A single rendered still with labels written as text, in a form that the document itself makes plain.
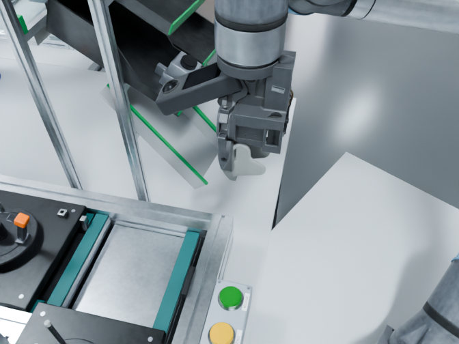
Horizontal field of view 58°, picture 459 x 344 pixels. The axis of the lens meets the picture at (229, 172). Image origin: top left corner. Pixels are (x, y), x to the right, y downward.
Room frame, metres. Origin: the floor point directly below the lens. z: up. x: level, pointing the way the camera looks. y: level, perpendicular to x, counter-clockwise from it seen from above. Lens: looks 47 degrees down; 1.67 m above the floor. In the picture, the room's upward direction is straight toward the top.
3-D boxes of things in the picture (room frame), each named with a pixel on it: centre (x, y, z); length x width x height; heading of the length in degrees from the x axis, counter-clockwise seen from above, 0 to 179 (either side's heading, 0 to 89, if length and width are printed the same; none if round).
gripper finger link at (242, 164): (0.39, -0.02, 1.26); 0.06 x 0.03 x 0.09; 77
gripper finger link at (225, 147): (0.39, 0.00, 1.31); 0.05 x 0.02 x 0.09; 167
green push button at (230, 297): (0.35, 0.00, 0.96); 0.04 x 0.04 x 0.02
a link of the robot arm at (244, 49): (0.41, -0.02, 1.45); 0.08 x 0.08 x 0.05
